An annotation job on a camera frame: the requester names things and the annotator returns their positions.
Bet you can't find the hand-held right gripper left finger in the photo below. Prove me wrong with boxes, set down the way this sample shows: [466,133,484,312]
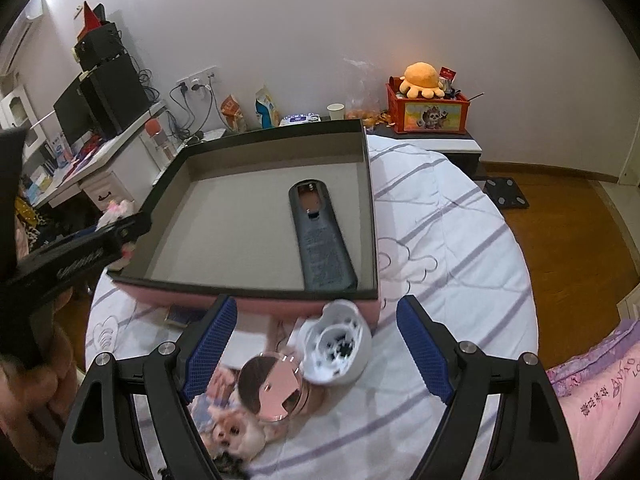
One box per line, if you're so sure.
[52,295,238,480]

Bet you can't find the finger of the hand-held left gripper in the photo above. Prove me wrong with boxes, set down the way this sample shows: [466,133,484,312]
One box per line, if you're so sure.
[99,211,153,258]

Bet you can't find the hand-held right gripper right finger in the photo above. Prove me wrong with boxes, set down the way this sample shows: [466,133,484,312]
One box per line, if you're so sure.
[396,295,581,480]

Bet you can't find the pink plush with blue dress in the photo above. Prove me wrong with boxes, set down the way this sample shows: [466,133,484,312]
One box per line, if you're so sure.
[196,365,242,433]

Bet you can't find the white round nozzle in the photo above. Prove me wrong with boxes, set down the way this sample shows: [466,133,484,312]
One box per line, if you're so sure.
[298,299,373,386]

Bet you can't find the rose gold round jar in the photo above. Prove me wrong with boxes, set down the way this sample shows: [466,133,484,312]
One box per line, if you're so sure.
[236,352,326,421]

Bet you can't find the beige plush toy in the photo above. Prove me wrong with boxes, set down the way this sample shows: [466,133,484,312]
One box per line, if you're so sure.
[207,400,266,461]

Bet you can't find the pink box with black rim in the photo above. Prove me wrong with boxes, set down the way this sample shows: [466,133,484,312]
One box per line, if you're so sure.
[106,118,382,329]

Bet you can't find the black hair clip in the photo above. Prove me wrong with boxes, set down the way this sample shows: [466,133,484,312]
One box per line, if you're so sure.
[211,452,252,480]

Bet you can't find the blue and gold tin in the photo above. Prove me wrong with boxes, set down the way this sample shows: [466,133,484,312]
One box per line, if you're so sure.
[166,304,206,330]

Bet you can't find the white desk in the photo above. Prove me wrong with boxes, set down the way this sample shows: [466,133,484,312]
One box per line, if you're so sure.
[30,102,171,216]

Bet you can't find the bottle with red cap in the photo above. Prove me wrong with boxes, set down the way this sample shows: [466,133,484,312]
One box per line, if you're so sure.
[145,116,176,158]

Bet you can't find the black monitor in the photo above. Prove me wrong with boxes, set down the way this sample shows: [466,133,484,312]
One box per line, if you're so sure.
[52,80,96,146]

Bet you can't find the black computer tower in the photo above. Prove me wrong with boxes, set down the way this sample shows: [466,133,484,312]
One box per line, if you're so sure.
[80,52,151,138]

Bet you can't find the dark grey handheld device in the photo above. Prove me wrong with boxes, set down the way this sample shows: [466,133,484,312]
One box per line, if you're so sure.
[288,179,359,292]

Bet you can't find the orange snack bag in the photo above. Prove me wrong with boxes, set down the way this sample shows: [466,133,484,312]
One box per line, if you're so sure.
[220,95,248,133]

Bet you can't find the white glass cabinet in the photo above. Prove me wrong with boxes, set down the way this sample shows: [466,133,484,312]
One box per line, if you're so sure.
[0,72,32,131]

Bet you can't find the blue and white snack bag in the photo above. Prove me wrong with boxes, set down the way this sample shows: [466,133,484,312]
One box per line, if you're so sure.
[254,85,281,128]

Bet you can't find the black bathroom scale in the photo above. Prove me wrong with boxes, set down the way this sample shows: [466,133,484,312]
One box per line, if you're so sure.
[482,176,529,209]

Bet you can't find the pink printed quilt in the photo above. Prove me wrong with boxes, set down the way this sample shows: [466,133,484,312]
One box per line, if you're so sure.
[547,320,640,480]

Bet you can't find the wet wipes pack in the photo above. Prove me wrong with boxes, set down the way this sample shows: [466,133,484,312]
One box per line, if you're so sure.
[279,112,322,127]

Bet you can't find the white and dark nightstand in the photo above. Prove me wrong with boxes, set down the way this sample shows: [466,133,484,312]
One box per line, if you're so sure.
[367,125,483,176]

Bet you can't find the red paper item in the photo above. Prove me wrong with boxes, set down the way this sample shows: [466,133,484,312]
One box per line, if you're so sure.
[77,0,108,41]

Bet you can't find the white low furniture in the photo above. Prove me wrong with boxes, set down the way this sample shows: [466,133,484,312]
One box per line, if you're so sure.
[616,270,640,322]

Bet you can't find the white air conditioner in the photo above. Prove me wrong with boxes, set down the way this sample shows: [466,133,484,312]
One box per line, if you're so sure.
[0,0,48,73]

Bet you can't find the red printed storage crate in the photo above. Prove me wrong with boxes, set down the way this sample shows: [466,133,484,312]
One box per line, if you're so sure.
[386,77,472,134]

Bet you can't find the clear plastic bag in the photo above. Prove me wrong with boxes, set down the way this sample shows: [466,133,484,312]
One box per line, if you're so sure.
[345,57,396,128]

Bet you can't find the orange octopus plush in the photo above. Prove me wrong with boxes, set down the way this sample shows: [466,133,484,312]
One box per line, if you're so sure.
[398,62,447,100]

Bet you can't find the black cables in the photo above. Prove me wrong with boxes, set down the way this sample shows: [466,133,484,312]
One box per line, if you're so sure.
[167,80,217,142]

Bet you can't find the white wall power strip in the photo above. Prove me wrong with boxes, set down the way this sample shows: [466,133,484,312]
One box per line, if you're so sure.
[176,65,221,92]

